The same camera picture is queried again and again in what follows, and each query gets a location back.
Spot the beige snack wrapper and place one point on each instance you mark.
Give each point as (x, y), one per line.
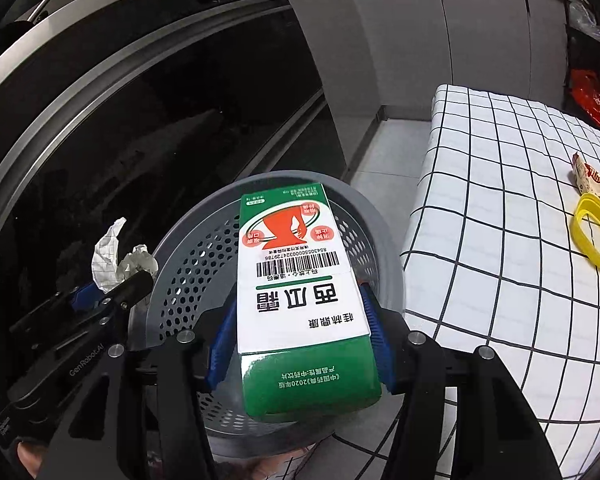
(597, 182)

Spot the clear plastic bag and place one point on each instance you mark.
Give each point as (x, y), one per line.
(587, 22)

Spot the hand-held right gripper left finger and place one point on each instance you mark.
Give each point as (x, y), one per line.
(217, 355)

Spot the red plastic bags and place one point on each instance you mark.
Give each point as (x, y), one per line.
(592, 97)

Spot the black built-in appliance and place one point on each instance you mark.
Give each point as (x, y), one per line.
(155, 135)

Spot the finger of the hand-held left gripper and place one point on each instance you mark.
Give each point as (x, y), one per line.
(40, 317)
(130, 285)

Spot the black shelf rack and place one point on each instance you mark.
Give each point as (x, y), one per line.
(567, 50)

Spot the white tissue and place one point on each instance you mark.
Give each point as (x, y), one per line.
(107, 255)

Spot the grey perforated waste bin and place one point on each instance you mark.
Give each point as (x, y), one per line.
(200, 260)

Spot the green and white carton box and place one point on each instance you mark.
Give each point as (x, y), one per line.
(290, 310)

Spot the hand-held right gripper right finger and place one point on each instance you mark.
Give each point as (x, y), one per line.
(375, 335)

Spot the grey kitchen counter cabinet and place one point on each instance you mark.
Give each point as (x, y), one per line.
(430, 35)

